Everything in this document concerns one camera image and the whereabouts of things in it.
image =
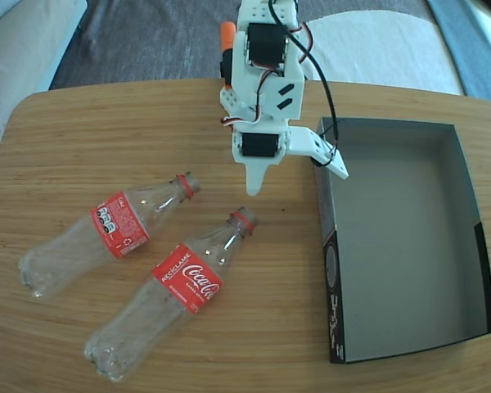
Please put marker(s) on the large clear cola bottle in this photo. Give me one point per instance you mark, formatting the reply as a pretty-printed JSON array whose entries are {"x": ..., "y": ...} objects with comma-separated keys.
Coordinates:
[{"x": 188, "y": 282}]

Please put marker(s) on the orange black clamp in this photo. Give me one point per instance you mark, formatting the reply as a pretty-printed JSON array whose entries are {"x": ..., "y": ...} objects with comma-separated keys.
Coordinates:
[{"x": 228, "y": 32}]

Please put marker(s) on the blue grey fabric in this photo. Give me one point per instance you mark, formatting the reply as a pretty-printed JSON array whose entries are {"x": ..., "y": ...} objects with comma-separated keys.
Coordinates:
[{"x": 474, "y": 49}]

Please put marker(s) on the grey cardboard box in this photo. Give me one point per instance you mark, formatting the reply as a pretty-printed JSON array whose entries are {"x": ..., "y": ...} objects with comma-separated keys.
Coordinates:
[{"x": 401, "y": 229}]

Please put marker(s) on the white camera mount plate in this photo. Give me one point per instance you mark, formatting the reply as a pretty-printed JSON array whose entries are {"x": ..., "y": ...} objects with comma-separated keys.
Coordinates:
[{"x": 311, "y": 143}]

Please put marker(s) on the light fabric sofa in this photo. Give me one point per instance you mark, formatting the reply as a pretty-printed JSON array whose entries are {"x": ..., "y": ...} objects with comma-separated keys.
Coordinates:
[{"x": 16, "y": 82}]

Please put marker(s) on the small clear cola bottle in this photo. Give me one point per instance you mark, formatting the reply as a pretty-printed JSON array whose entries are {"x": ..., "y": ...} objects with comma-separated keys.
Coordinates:
[{"x": 118, "y": 229}]

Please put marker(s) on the white cushion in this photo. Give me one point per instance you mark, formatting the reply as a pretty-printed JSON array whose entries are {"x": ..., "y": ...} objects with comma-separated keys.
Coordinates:
[{"x": 384, "y": 53}]

